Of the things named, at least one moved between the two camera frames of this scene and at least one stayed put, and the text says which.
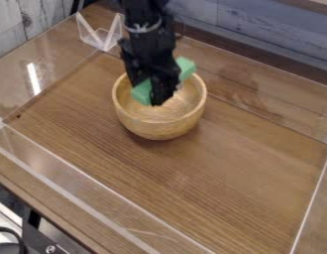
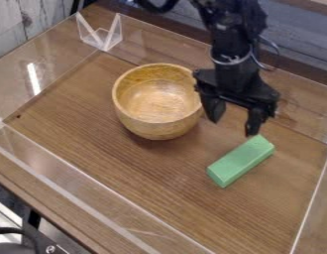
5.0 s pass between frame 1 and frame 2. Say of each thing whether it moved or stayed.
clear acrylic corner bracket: stayed
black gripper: moved
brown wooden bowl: stayed
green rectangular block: moved
